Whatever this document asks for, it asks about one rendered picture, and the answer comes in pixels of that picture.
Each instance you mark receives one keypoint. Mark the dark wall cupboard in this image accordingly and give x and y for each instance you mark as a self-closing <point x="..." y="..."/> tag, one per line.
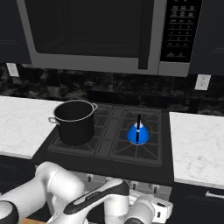
<point x="208" y="35"/>
<point x="13" y="29"/>

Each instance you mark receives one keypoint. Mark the black gas stove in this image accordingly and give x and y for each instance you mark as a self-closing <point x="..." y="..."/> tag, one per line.
<point x="113" y="137"/>

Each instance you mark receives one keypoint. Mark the black cooking pot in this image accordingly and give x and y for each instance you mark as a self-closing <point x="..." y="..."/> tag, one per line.
<point x="75" y="125"/>

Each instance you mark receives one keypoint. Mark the dark base cupboard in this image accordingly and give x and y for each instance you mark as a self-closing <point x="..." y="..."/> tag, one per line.
<point x="14" y="172"/>

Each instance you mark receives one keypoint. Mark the dark stove knob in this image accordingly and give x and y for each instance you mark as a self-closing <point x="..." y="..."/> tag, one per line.
<point x="133" y="184"/>
<point x="89" y="177"/>
<point x="156" y="189"/>

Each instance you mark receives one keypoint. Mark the silver microwave oven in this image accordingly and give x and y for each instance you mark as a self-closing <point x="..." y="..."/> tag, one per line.
<point x="96" y="32"/>

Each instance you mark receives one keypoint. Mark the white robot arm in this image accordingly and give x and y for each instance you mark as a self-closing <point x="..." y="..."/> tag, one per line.
<point x="58" y="183"/>

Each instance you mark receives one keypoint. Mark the dark drawer front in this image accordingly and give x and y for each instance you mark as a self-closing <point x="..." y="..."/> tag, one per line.
<point x="195" y="207"/>

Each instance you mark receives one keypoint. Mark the white wall socket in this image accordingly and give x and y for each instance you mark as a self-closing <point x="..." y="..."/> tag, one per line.
<point x="202" y="82"/>
<point x="12" y="70"/>

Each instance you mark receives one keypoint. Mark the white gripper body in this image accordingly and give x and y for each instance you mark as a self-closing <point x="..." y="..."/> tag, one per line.
<point x="140" y="196"/>

